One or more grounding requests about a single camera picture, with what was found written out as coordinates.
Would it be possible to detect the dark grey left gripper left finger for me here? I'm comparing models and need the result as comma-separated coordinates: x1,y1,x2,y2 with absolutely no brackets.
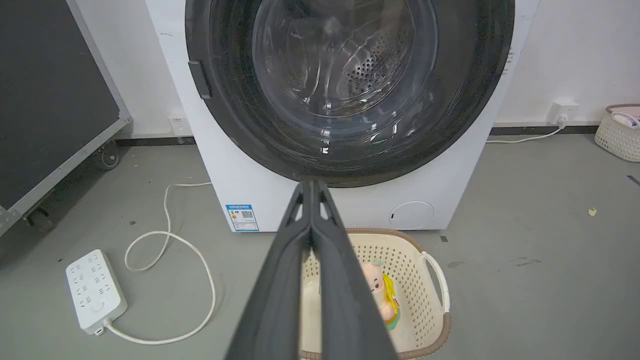
224,181,313,360

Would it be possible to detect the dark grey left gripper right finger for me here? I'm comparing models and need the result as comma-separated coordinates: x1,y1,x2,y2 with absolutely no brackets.
311,181,399,360

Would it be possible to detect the white front-load washing machine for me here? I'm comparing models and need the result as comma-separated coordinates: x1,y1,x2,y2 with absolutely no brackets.
145,0,542,234

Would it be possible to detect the round black washing machine door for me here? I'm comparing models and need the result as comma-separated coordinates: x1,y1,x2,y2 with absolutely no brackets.
184,0,516,189

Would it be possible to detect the pink and yellow doll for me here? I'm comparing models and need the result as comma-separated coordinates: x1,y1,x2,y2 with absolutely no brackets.
361,261,401,331

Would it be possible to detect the cream perforated laundry basket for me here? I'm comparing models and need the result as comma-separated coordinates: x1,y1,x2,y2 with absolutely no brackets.
299,228,452,360

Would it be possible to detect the white power strip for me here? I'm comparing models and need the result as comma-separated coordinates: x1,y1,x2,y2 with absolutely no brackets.
65,249,129,336

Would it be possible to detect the small white woven basket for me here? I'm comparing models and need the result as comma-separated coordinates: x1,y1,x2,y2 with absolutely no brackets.
594,103,640,163

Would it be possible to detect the white power strip cable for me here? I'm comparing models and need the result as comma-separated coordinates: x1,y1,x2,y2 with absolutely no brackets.
103,182,217,346

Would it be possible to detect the white low wall outlet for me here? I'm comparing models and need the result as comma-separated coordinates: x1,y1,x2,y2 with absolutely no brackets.
168,115,194,138

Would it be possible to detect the white plug cable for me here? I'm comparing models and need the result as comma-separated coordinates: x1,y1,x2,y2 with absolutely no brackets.
486,125,565,145

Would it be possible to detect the white wall socket with plug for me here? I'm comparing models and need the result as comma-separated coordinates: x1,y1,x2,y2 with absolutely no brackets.
546,100,581,128

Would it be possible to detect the black panel on wheeled frame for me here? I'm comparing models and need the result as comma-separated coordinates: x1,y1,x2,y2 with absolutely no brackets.
0,0,133,238

